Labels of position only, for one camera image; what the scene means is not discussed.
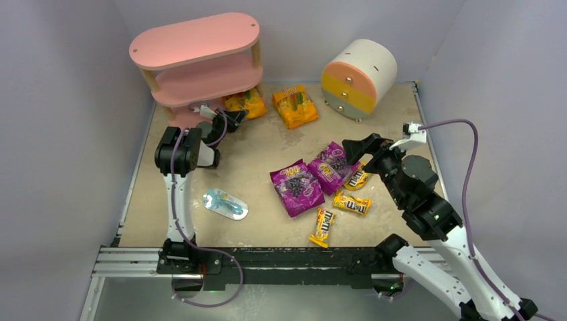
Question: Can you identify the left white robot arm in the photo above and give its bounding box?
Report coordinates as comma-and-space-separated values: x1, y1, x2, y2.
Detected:
154, 109, 248, 267

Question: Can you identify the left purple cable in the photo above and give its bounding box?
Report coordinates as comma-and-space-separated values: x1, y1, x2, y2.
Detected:
170, 108, 245, 309

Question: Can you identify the purple grape candy bag left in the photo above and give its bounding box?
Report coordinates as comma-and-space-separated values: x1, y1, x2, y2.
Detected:
269, 159, 325, 217

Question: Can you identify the purple grape candy bag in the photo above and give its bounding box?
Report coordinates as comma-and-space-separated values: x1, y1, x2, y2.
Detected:
308, 142, 360, 195
269, 159, 325, 217

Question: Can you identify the pink three-tier shelf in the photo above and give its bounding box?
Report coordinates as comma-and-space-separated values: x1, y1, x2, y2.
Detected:
129, 12, 263, 128

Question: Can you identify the purple cable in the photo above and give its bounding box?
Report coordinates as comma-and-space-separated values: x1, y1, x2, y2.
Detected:
170, 108, 245, 309
378, 118, 559, 321

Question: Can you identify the yellow M&M bag middle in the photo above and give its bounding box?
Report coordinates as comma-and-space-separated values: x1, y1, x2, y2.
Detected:
333, 191, 372, 217

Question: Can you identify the purple grape candy bag right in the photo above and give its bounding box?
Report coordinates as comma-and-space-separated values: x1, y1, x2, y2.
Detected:
308, 142, 360, 195

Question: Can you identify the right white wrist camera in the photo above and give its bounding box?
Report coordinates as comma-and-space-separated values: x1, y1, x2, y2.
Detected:
389, 122, 427, 152

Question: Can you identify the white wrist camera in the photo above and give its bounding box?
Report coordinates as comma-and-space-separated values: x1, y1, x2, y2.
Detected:
389, 122, 427, 152
189, 104, 217, 119

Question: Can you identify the yellow m&m bag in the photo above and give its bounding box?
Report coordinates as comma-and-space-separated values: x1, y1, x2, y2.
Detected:
343, 161, 372, 191
308, 208, 336, 248
333, 191, 372, 217

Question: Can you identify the orange gummy candy bag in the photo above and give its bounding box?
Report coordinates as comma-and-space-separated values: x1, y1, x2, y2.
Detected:
222, 88, 267, 119
271, 85, 319, 129

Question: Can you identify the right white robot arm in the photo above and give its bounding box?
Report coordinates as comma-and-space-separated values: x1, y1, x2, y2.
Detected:
342, 130, 538, 320

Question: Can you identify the blue toy blister pack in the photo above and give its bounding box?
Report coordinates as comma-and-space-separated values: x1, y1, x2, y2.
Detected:
203, 188, 249, 221

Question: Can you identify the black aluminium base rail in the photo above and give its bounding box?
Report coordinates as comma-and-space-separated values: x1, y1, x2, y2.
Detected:
92, 247, 401, 291

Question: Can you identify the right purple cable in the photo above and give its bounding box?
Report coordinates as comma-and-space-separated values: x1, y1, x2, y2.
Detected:
378, 118, 559, 321

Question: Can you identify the yellow M&M bag bottom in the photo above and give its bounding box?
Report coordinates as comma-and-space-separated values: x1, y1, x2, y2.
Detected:
308, 208, 336, 248

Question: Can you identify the round pastel drawer cabinet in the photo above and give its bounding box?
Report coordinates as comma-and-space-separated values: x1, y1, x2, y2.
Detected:
320, 39, 398, 122

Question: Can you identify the yellow M&M bag top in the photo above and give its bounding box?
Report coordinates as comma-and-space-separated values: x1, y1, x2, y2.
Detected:
343, 161, 372, 191

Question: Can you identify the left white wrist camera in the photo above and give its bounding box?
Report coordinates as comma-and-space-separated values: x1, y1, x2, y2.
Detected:
189, 104, 217, 119

